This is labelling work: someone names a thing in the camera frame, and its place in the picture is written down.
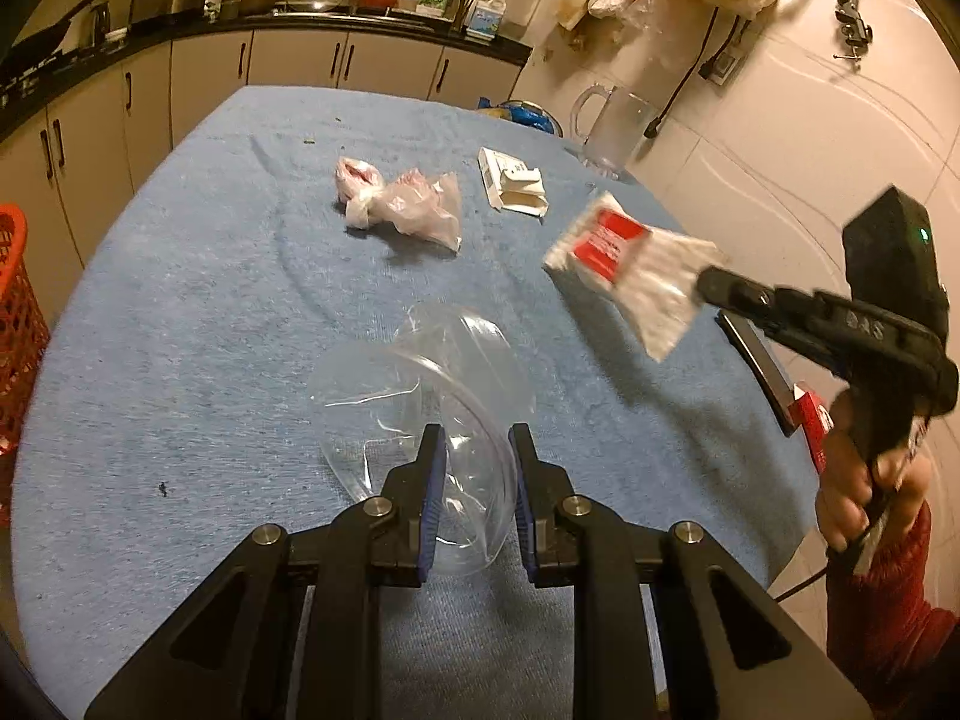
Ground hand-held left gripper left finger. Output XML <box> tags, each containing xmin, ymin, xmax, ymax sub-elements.
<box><xmin>84</xmin><ymin>424</ymin><xmax>451</xmax><ymax>720</ymax></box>

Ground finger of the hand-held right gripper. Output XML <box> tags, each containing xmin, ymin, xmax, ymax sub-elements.
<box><xmin>696</xmin><ymin>264</ymin><xmax>835</xmax><ymax>344</ymax></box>

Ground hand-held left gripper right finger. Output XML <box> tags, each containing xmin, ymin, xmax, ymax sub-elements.
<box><xmin>508</xmin><ymin>422</ymin><xmax>875</xmax><ymax>720</ymax></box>

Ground clear plastic container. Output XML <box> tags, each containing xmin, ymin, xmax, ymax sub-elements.
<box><xmin>311</xmin><ymin>302</ymin><xmax>537</xmax><ymax>578</ymax></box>

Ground white packet red label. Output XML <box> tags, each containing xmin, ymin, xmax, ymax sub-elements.
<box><xmin>541</xmin><ymin>191</ymin><xmax>732</xmax><ymax>363</ymax></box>

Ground orange plastic basket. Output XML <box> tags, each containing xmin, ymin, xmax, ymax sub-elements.
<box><xmin>0</xmin><ymin>202</ymin><xmax>51</xmax><ymax>526</ymax></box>

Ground person's right hand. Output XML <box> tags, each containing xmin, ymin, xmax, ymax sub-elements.
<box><xmin>816</xmin><ymin>390</ymin><xmax>935</xmax><ymax>552</ymax></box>

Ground black smartphone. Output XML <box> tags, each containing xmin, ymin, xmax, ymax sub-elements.
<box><xmin>714</xmin><ymin>311</ymin><xmax>803</xmax><ymax>437</ymax></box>

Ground red white box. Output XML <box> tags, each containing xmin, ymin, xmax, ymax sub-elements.
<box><xmin>791</xmin><ymin>382</ymin><xmax>837</xmax><ymax>473</ymax></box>

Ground clear glass mug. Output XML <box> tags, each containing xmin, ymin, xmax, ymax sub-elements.
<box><xmin>570</xmin><ymin>82</ymin><xmax>653</xmax><ymax>181</ymax></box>

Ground open white carton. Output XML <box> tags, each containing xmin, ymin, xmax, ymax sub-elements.
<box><xmin>478</xmin><ymin>146</ymin><xmax>550</xmax><ymax>218</ymax></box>

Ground crumpled pink white plastic bag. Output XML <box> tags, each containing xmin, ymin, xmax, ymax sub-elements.
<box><xmin>334</xmin><ymin>156</ymin><xmax>464</xmax><ymax>252</ymax></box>

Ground blue yellow bag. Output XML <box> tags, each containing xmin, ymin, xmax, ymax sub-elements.
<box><xmin>480</xmin><ymin>97</ymin><xmax>563</xmax><ymax>137</ymax></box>

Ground black clamp stand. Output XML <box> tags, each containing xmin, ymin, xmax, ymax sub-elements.
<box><xmin>776</xmin><ymin>0</ymin><xmax>876</xmax><ymax>65</ymax></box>

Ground white plastic bottle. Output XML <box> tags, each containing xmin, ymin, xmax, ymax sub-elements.
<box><xmin>465</xmin><ymin>0</ymin><xmax>503</xmax><ymax>38</ymax></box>

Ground beige lower kitchen cabinets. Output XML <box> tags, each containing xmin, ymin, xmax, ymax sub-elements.
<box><xmin>0</xmin><ymin>30</ymin><xmax>526</xmax><ymax>301</ymax></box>

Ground black kitchen counter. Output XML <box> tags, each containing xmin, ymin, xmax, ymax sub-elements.
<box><xmin>0</xmin><ymin>11</ymin><xmax>533</xmax><ymax>140</ymax></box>

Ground metal box appliance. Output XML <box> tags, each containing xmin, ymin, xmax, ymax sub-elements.
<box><xmin>129</xmin><ymin>0</ymin><xmax>211</xmax><ymax>25</ymax></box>

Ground black power plug cable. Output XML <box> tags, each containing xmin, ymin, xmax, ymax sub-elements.
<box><xmin>645</xmin><ymin>7</ymin><xmax>721</xmax><ymax>140</ymax></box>

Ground wall socket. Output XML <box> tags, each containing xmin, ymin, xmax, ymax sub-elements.
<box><xmin>701</xmin><ymin>15</ymin><xmax>752</xmax><ymax>85</ymax></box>

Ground thin black cable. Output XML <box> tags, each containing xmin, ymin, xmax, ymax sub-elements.
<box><xmin>772</xmin><ymin>487</ymin><xmax>890</xmax><ymax>603</ymax></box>

